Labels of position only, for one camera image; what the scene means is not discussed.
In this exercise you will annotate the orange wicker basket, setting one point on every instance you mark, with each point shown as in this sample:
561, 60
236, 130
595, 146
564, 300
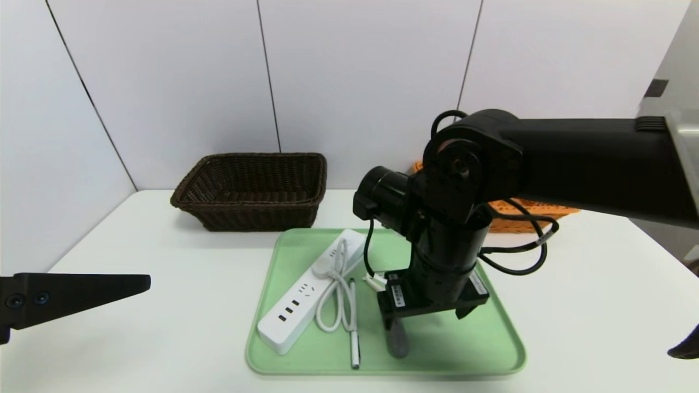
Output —
505, 225

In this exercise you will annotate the right wrist black motor cylinder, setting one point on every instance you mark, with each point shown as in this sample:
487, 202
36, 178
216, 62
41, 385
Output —
382, 196

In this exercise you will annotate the dark brown wicker basket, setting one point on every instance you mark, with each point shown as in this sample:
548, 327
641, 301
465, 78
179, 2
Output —
256, 218

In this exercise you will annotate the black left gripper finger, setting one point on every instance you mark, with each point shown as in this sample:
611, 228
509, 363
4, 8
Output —
65, 295

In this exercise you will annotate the light green plastic tray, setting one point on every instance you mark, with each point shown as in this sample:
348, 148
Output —
437, 349

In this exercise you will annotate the black wall fixture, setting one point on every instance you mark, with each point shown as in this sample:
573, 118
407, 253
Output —
655, 88

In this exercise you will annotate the white slim pen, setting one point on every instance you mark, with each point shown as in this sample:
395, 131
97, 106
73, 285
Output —
354, 327

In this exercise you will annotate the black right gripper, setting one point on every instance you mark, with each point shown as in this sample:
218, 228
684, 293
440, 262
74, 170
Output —
401, 297

